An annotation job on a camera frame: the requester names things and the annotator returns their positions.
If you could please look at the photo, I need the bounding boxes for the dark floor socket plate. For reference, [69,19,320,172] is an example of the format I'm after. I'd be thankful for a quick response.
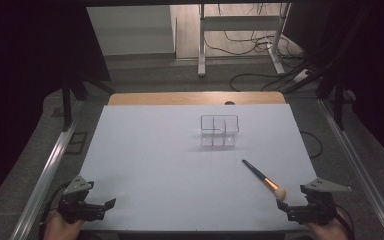
[64,131,89,156]

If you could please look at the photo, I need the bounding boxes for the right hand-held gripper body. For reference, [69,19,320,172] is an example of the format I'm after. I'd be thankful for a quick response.
[286,177,352,226]

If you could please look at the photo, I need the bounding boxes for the clear acrylic organizer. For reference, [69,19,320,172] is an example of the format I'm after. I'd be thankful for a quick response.
[199,114,240,148]

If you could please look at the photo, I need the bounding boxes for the long black floor cable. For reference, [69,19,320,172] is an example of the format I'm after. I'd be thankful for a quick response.
[229,66,312,93]

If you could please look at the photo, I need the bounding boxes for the person's left hand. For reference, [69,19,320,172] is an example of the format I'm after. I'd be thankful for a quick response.
[43,209,86,240]

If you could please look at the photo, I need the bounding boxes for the white table mat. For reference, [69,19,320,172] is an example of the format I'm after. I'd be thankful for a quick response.
[79,103,318,233]

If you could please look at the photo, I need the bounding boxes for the looped black floor cable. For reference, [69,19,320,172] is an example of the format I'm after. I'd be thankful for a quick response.
[299,130,324,160]

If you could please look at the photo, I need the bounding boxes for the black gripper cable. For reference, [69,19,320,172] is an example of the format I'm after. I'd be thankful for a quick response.
[38,181,73,240]
[332,202,356,240]

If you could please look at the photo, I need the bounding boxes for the white cabinet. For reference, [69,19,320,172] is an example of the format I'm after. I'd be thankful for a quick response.
[86,4,178,57]

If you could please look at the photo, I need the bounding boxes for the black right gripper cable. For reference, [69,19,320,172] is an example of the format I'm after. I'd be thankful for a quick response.
[332,202,356,240]

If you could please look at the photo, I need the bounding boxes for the tangled black floor cables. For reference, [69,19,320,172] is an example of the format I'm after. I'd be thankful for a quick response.
[202,3,305,58]

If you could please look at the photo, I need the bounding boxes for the person's right hand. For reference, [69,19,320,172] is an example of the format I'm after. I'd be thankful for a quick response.
[304,218,351,240]

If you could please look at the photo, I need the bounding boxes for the dark curtain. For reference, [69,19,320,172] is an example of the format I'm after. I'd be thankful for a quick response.
[0,0,111,214]
[283,0,384,171]

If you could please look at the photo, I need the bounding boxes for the white desk frame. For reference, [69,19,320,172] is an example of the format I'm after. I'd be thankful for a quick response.
[197,2,293,78]

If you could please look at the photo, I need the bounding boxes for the white power strip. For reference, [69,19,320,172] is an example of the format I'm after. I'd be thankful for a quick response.
[293,68,311,84]

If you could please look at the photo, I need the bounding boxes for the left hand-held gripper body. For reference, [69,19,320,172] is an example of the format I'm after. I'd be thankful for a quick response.
[58,175,109,224]

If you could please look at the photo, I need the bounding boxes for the aluminium rail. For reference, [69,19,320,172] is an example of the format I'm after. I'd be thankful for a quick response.
[11,99,86,240]
[317,99,384,240]

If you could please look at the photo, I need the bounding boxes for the black metal stand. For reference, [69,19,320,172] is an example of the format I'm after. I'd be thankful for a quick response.
[314,66,348,131]
[61,76,118,133]

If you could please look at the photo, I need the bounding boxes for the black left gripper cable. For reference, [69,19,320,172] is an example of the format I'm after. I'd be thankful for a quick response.
[38,181,73,240]

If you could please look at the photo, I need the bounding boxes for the black-handled makeup brush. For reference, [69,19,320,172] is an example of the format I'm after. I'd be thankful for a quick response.
[241,159,287,202]

